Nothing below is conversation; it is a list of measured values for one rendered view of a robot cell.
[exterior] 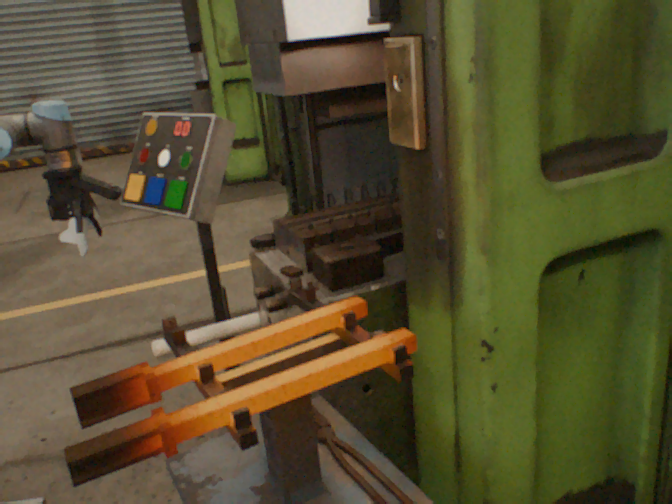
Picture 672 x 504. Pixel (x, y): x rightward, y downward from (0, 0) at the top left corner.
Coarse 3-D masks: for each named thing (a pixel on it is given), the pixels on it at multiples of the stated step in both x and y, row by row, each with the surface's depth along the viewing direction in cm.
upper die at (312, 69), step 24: (264, 48) 116; (288, 48) 109; (312, 48) 111; (336, 48) 113; (360, 48) 115; (264, 72) 120; (288, 72) 111; (312, 72) 113; (336, 72) 114; (360, 72) 116; (384, 72) 119
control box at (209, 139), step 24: (144, 120) 177; (168, 120) 169; (192, 120) 162; (216, 120) 157; (144, 144) 175; (168, 144) 167; (192, 144) 160; (216, 144) 159; (144, 168) 172; (168, 168) 165; (192, 168) 158; (216, 168) 160; (144, 192) 170; (192, 192) 156; (216, 192) 161; (192, 216) 157
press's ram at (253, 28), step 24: (240, 0) 123; (264, 0) 110; (288, 0) 102; (312, 0) 104; (336, 0) 106; (360, 0) 107; (240, 24) 127; (264, 24) 113; (288, 24) 103; (312, 24) 105; (336, 24) 107; (360, 24) 109; (384, 24) 110
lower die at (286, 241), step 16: (336, 208) 139; (384, 208) 133; (400, 208) 134; (304, 224) 127; (320, 224) 128; (352, 224) 126; (368, 224) 127; (384, 224) 128; (400, 224) 130; (288, 240) 131; (304, 240) 122; (320, 240) 123; (288, 256) 134; (304, 256) 123
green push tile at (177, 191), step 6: (174, 180) 161; (174, 186) 160; (180, 186) 159; (186, 186) 158; (168, 192) 162; (174, 192) 160; (180, 192) 158; (186, 192) 158; (168, 198) 161; (174, 198) 159; (180, 198) 158; (168, 204) 161; (174, 204) 159; (180, 204) 157
